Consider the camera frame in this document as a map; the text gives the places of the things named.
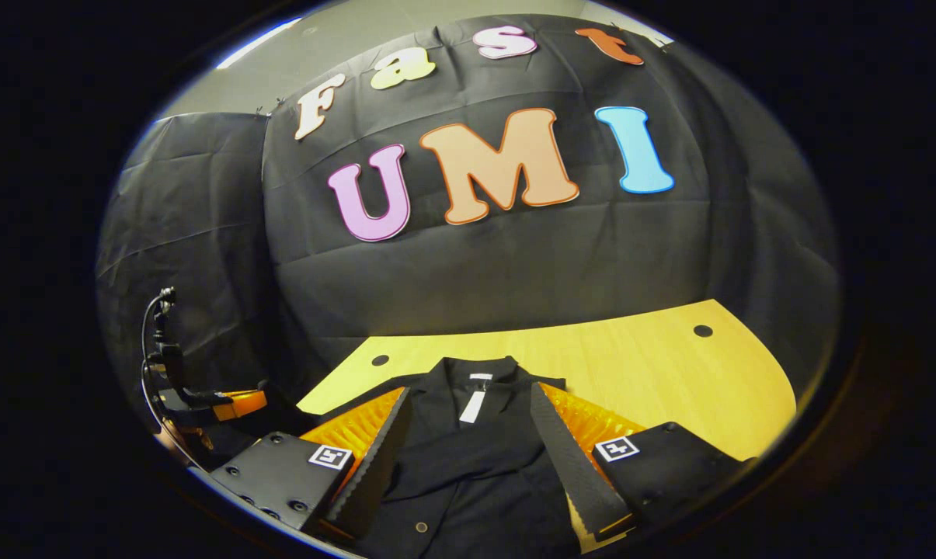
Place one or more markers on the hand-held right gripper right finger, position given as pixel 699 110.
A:
pixel 568 458

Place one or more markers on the black backdrop cloth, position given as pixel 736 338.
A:
pixel 514 264

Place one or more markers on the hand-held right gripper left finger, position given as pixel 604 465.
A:
pixel 382 450

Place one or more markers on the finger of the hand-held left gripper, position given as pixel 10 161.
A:
pixel 242 404

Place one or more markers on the black button shirt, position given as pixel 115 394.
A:
pixel 468 481

